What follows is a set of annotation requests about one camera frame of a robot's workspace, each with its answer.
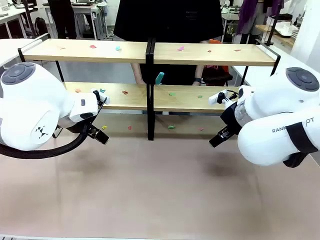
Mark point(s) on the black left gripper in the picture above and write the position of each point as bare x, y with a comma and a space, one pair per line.
71, 128

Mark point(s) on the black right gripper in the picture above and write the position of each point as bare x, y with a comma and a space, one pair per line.
230, 117

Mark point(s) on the teal microfibre duster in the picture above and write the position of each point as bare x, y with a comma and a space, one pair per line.
160, 78

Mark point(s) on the person's right forearm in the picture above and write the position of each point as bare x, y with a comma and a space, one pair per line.
137, 73

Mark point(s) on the person's left forearm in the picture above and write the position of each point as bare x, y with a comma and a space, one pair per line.
198, 72

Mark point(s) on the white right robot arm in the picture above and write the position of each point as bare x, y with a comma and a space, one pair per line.
270, 105

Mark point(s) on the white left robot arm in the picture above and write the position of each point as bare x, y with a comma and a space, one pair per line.
30, 105

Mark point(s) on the black wristwatch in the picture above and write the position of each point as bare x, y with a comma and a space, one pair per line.
197, 80

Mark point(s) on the orange chair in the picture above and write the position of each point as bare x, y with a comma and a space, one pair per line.
218, 68

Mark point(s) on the white side table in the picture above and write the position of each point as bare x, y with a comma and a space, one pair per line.
12, 48
255, 72

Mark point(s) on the wooden desk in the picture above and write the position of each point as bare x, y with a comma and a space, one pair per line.
280, 37

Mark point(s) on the person in dark clothes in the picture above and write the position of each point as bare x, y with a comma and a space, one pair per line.
62, 17

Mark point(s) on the black backpack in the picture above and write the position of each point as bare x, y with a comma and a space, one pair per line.
41, 26

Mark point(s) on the white office desk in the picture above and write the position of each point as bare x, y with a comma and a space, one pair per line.
87, 10

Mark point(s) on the purple garment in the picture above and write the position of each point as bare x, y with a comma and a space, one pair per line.
250, 15

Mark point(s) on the person in black shirt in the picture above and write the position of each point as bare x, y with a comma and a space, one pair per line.
170, 20

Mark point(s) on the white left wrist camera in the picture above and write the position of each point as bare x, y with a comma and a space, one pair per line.
102, 96

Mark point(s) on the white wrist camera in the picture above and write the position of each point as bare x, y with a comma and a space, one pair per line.
102, 96
217, 98

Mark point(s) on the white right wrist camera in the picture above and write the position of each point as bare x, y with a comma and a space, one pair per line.
217, 98

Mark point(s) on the black clamp post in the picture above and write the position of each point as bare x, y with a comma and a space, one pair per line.
272, 22

